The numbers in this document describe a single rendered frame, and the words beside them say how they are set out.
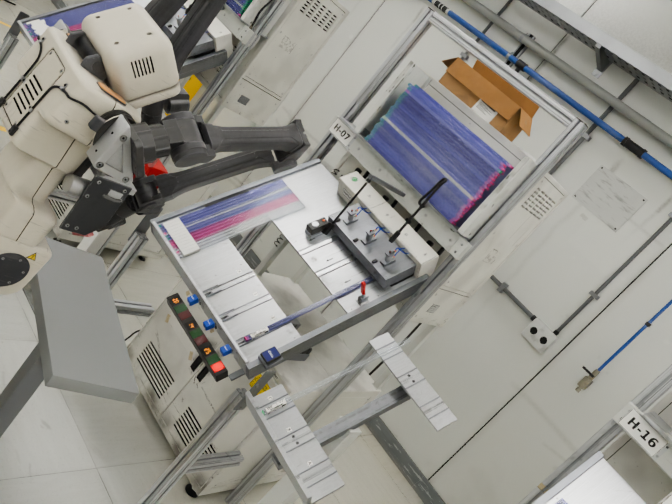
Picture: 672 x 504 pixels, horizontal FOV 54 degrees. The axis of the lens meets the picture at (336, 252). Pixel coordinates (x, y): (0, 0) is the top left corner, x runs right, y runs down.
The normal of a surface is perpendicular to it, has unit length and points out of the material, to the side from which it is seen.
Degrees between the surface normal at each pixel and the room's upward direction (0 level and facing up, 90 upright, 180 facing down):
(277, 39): 90
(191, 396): 90
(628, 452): 90
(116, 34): 47
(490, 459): 90
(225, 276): 42
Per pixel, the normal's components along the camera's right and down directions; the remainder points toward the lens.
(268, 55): 0.56, 0.66
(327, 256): 0.11, -0.65
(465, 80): -0.40, -0.26
